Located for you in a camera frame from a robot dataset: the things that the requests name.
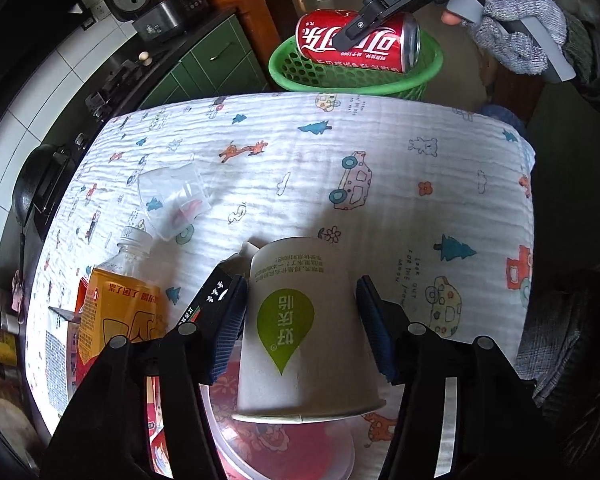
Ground clear plastic cup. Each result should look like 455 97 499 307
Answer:
137 157 211 242

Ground printed blanket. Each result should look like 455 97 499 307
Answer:
25 92 536 480

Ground wall socket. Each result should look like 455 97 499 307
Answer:
82 2 106 29

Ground person's right forearm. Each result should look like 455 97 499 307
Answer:
562 10 600 128

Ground person's right hand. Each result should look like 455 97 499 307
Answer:
442 0 569 79

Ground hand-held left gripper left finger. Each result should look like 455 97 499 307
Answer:
40 275 249 480

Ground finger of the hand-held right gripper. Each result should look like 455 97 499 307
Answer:
346 0 388 52

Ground green kitchen cabinets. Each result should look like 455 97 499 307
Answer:
140 15 272 111

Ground orange drink bottle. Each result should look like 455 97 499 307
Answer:
77 227 168 366

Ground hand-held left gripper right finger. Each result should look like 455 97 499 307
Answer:
356 275 561 480

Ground black rice cooker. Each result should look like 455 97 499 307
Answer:
100 0 188 41

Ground wooden door frame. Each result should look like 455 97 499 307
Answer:
240 0 295 53

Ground green plastic basket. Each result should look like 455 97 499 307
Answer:
268 35 443 106

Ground person's grey plaid trousers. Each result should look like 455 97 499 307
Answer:
515 270 600 480

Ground black wok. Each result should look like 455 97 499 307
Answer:
12 147 51 241

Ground white paper cup green label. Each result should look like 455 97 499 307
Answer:
231 236 387 425

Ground round wooden cutting board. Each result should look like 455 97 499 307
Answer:
0 396 38 467

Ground black gas stove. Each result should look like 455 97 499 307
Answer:
77 52 153 128

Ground pink cloth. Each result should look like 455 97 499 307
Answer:
11 270 29 312

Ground small black carton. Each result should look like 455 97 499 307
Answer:
200 241 261 322

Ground red soda can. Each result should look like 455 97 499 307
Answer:
295 9 422 75

